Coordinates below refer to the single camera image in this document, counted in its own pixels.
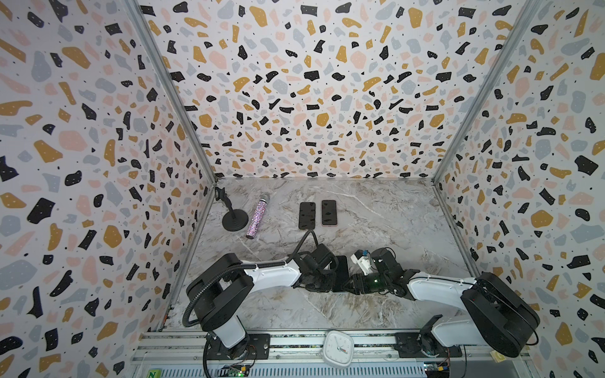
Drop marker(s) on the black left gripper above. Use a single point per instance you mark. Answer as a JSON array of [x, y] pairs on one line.
[[328, 286]]

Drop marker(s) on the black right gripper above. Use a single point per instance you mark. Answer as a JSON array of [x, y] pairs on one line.
[[367, 281]]

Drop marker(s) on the blue smartphone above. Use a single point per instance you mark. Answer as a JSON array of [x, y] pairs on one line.
[[341, 280]]

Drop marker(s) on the black phone case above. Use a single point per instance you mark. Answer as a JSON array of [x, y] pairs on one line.
[[307, 215]]

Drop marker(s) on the pink silicone phone case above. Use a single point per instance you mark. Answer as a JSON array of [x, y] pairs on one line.
[[329, 212]]

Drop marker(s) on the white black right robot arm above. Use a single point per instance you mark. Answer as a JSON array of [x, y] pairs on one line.
[[489, 312]]

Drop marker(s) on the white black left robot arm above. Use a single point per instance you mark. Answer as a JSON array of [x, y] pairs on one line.
[[217, 294]]

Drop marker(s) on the purple glitter microphone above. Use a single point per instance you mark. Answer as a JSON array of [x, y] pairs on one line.
[[258, 216]]

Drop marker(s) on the white square clock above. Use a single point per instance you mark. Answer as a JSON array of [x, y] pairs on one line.
[[338, 349]]

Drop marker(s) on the black round microphone stand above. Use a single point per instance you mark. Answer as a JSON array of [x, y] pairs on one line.
[[235, 219]]

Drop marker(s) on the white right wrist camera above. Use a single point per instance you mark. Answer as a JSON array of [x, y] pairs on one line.
[[363, 260]]

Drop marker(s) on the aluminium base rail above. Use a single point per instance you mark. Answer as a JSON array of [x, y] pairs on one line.
[[297, 353]]

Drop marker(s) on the aluminium frame post right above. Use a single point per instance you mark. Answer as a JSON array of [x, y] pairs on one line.
[[527, 13]]

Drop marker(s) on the aluminium frame post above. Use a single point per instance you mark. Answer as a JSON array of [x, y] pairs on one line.
[[527, 13], [163, 74]]

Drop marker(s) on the aluminium frame post left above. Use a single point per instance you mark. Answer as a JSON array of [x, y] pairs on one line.
[[163, 74]]

